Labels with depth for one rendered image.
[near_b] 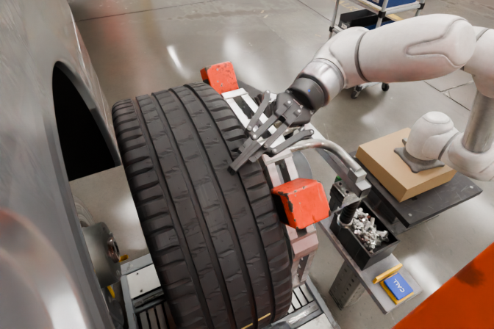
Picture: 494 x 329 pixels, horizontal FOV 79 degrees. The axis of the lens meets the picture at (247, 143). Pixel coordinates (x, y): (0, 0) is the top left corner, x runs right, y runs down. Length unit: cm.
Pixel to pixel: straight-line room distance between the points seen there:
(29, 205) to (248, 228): 36
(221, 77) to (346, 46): 32
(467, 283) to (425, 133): 124
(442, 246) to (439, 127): 73
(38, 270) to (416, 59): 56
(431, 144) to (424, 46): 108
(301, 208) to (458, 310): 25
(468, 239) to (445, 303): 170
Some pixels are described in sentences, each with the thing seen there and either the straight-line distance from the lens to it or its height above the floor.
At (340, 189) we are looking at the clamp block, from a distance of 80.
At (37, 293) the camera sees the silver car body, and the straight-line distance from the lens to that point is 32.
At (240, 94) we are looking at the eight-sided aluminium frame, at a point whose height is 112.
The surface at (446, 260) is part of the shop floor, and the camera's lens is 201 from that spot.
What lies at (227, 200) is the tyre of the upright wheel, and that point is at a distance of 54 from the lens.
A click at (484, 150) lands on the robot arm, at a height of 70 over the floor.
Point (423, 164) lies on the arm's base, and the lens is 174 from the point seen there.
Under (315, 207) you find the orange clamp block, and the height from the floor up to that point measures 110.
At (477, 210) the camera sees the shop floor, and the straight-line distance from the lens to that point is 232.
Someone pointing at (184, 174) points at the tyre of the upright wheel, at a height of 115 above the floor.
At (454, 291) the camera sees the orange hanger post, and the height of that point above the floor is 120.
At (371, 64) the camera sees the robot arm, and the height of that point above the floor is 128.
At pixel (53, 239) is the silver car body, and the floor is 132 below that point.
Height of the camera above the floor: 156
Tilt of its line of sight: 44 degrees down
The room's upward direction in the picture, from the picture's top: straight up
